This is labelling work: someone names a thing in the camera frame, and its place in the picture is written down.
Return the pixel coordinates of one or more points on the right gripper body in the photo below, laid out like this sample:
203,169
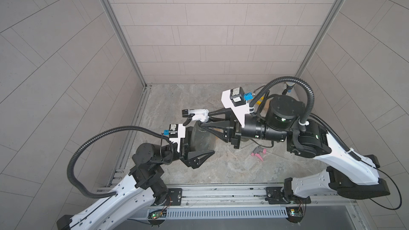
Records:
238,131

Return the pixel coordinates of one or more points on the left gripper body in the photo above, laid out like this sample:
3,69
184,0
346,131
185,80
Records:
185,146

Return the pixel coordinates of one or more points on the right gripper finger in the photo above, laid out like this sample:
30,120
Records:
222,130
221,115

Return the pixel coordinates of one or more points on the grey bottle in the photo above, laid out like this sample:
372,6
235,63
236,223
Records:
201,139

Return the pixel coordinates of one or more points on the black white spray nozzle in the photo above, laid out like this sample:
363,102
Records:
195,115

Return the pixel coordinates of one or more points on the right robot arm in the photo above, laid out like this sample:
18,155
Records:
349,174

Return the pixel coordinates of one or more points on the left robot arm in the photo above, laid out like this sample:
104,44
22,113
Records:
143,185

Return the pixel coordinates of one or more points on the pink grey spray nozzle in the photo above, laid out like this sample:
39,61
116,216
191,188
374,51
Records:
259,152

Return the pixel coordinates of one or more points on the microphone on black stand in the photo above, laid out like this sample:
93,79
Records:
289,88

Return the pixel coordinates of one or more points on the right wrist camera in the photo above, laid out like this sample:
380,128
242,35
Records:
238,101

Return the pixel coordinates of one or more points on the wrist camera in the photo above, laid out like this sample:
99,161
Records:
176,132
238,101

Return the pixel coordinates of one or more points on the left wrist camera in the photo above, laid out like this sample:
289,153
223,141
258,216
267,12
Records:
176,132

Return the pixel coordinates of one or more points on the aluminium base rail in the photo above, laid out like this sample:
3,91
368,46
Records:
220,201

